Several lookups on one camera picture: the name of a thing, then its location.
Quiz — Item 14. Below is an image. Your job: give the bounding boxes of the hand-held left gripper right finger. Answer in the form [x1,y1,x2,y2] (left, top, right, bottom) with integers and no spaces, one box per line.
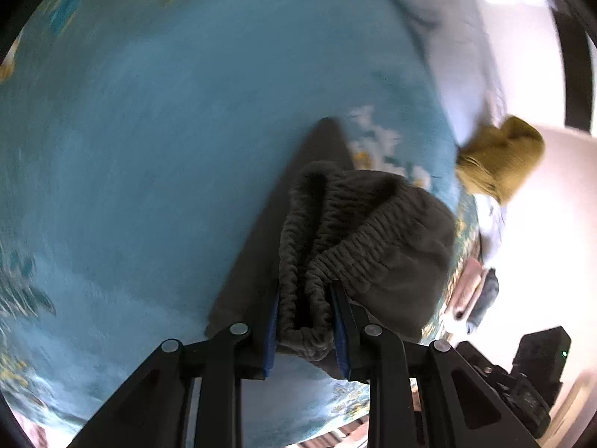
[330,281,544,448]

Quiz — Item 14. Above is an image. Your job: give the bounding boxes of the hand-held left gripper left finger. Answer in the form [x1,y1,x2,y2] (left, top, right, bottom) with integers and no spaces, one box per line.
[68,284,282,448]

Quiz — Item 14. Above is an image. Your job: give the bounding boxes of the grey elastic-waist shorts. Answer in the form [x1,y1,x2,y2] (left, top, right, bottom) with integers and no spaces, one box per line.
[205,116,459,380]

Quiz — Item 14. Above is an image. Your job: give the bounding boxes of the grey-blue cloth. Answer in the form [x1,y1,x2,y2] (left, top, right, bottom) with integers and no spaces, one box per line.
[465,268,501,335]

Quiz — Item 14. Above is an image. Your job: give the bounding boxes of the pink cloth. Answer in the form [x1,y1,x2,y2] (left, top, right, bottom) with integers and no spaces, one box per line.
[448,256,487,324]

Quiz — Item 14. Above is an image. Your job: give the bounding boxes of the small white cloth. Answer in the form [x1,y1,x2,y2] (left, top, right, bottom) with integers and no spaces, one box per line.
[475,193,509,262]

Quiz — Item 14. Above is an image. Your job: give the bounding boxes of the mustard yellow knit garment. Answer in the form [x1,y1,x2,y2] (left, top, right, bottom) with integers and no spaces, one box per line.
[454,116,546,206]

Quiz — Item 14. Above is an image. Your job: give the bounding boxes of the blue floral blanket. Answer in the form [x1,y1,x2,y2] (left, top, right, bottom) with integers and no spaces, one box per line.
[0,0,482,447]

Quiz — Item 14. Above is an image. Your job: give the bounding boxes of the light grey cloth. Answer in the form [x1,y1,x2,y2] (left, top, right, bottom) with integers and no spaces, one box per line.
[368,0,510,150]

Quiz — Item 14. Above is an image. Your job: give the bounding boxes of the black door frame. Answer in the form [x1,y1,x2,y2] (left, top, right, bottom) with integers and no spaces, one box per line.
[554,4,597,132]

